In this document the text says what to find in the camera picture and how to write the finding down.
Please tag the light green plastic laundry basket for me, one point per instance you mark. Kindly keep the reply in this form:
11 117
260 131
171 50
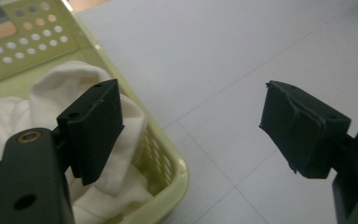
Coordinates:
164 161

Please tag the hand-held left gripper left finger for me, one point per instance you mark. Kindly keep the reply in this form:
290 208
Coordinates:
91 130

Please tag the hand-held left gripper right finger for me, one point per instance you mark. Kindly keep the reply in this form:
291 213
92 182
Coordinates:
304 133

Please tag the white cloth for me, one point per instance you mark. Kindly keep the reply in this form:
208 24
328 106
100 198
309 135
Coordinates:
59 87

